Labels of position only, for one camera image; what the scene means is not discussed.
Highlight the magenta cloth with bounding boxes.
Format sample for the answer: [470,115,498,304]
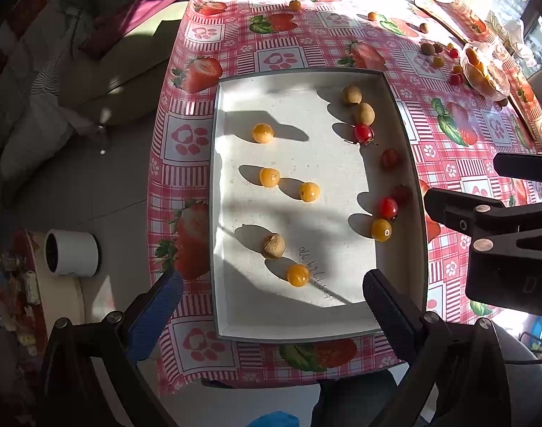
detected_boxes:
[79,0,199,56]

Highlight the white tray with grey rim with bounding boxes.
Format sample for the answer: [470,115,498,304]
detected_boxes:
[209,68,429,344]

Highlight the clear glass bowl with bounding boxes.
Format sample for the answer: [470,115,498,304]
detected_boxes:
[460,42,512,101]

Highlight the grey sofa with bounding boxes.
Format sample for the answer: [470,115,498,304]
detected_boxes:
[0,0,196,188]

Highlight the beige walnut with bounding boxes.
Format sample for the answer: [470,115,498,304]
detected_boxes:
[261,233,286,260]

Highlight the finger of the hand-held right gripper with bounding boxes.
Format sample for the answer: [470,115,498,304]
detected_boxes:
[423,188,521,236]
[493,152,542,183]

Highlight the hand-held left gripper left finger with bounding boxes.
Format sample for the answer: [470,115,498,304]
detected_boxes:
[35,269,184,427]

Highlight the blue slipper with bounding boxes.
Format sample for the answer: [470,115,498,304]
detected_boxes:
[244,411,300,427]

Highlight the person's dark trousers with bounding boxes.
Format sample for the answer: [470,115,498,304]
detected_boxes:
[311,367,432,427]

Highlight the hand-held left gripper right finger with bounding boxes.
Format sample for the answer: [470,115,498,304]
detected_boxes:
[362,269,512,427]

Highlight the white cylindrical pot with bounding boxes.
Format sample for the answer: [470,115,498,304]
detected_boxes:
[44,229,100,277]

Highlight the round cluttered side table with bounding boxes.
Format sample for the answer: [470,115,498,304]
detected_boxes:
[0,227,85,359]

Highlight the strawberry printed pink tablecloth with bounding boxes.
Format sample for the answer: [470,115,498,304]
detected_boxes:
[147,0,542,396]

